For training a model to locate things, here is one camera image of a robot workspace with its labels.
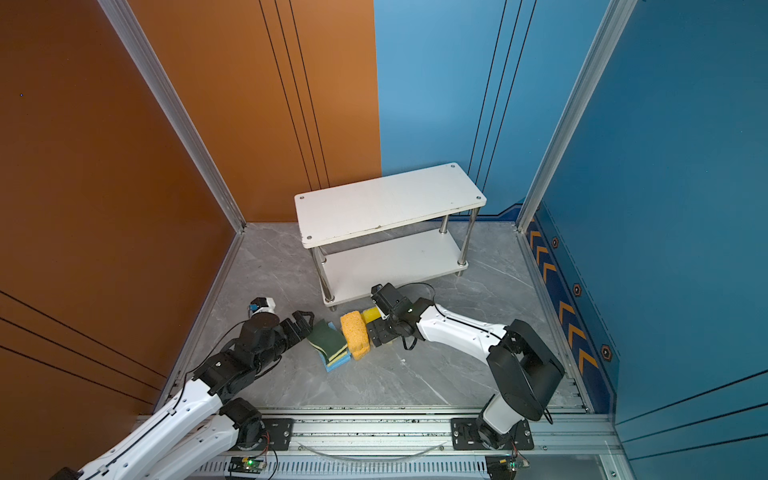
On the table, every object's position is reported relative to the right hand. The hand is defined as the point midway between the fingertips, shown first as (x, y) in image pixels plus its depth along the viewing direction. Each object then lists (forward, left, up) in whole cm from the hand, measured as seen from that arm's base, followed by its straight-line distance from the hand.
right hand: (381, 328), depth 86 cm
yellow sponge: (+4, +3, +1) cm, 5 cm away
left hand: (-1, +20, +8) cm, 21 cm away
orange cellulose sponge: (0, +7, 0) cm, 7 cm away
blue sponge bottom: (-9, +12, -2) cm, 15 cm away
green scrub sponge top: (-5, +15, +3) cm, 16 cm away
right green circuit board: (-32, -30, -7) cm, 44 cm away
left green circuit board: (-32, +32, -7) cm, 45 cm away
